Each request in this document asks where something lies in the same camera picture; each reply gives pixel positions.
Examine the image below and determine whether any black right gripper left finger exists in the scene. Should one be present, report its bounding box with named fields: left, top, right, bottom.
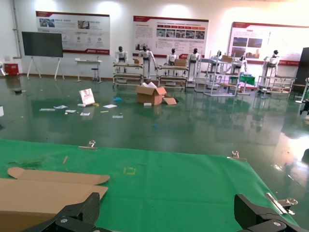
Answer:
left=24, top=192, right=100, bottom=232

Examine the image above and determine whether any white red paper bag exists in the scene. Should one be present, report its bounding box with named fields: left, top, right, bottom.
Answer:
left=79, top=88, right=95, bottom=106

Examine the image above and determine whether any green table cloth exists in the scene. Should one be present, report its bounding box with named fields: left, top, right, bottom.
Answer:
left=0, top=139, right=300, bottom=232

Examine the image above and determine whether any white black humanoid robot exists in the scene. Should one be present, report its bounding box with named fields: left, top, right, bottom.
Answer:
left=114, top=45, right=128, bottom=73
left=235, top=55, right=249, bottom=73
left=263, top=50, right=281, bottom=78
left=166, top=48, right=178, bottom=67
left=138, top=44, right=157, bottom=79
left=187, top=48, right=201, bottom=87

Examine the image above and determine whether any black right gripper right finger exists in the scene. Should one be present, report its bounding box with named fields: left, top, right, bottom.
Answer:
left=234, top=194, right=309, bottom=232

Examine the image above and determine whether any table with green cover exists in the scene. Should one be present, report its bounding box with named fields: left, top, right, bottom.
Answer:
left=238, top=73, right=256, bottom=96

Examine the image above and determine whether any white desk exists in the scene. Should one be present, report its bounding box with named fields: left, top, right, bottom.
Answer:
left=74, top=58, right=102, bottom=83

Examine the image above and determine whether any black stool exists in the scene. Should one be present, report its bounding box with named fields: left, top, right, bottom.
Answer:
left=91, top=67, right=102, bottom=83

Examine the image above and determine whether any red floor cabinet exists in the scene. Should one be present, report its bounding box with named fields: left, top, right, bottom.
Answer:
left=4, top=62, right=19, bottom=77

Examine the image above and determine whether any crumpled clear plastic scrap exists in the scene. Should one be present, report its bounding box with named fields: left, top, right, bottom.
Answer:
left=7, top=158, right=45, bottom=170

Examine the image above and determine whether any large open floor carton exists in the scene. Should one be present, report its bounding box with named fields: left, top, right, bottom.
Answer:
left=135, top=81, right=168, bottom=106

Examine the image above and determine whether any empty open cardboard box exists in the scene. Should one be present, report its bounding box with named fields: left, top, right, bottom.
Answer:
left=0, top=166, right=111, bottom=232

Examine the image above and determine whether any red white wall poster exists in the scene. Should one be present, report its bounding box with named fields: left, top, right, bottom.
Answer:
left=228, top=21, right=309, bottom=65
left=132, top=15, right=210, bottom=58
left=35, top=10, right=111, bottom=56

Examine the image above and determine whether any dark screen on stand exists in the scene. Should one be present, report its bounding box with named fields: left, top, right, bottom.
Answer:
left=21, top=31, right=65, bottom=80

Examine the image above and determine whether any silver binder clip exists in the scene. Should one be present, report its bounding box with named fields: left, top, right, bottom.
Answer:
left=266, top=192, right=298, bottom=216
left=226, top=150, right=248, bottom=162
left=78, top=140, right=98, bottom=151

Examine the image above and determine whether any flat cardboard piece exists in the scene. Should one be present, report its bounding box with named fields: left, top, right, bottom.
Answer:
left=162, top=95, right=179, bottom=105

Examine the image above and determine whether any black standing panel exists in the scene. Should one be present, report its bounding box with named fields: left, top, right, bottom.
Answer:
left=295, top=47, right=309, bottom=86

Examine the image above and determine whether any white tube frame workbench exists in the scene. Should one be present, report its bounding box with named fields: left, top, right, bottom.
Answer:
left=156, top=65, right=189, bottom=92
left=112, top=62, right=145, bottom=87
left=256, top=75, right=297, bottom=94

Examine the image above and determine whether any grey metal shelving rack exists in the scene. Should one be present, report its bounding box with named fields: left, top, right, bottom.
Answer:
left=194, top=50, right=242, bottom=97

